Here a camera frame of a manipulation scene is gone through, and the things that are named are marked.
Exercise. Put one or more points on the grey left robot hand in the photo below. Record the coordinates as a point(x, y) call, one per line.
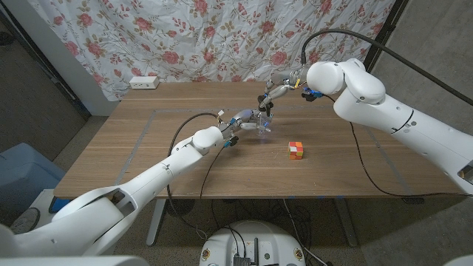
point(244, 119)

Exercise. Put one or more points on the black backdrop frame pole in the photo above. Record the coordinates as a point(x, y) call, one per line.
point(380, 40)
point(48, 70)

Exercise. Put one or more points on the grey table leg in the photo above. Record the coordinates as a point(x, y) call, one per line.
point(345, 221)

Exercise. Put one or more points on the multicolour Rubik's cube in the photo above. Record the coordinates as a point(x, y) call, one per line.
point(295, 150)

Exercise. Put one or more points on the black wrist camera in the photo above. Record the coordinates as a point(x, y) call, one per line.
point(233, 141)
point(309, 95)

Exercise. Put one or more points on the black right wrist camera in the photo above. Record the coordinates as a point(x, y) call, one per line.
point(309, 95)

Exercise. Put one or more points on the round black floor fan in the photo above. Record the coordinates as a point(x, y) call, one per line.
point(180, 207)

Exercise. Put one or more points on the floral backdrop cloth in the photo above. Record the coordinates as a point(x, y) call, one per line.
point(184, 37)

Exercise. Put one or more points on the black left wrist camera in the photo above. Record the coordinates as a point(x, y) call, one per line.
point(233, 141)

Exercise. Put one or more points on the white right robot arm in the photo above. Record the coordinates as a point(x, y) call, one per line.
point(388, 111)

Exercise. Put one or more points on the blue storage bin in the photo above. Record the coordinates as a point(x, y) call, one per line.
point(26, 173)

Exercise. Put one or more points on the grey sneaker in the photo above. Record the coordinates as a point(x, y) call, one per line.
point(24, 221)

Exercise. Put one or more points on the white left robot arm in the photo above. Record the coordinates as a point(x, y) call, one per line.
point(148, 177)

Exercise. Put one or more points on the clear spray bottle black nozzle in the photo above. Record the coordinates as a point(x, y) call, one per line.
point(268, 106)

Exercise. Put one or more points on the white low platform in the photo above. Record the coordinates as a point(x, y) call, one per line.
point(40, 203)

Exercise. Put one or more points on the white table leg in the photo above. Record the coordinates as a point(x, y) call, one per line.
point(157, 221)

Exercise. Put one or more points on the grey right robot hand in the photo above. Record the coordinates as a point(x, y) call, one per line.
point(286, 83)

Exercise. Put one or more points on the blue tablet black frame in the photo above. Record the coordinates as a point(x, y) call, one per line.
point(59, 205)

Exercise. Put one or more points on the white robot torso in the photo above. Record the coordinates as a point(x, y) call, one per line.
point(255, 240)

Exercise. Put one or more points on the white power strip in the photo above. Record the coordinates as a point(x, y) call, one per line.
point(144, 82)

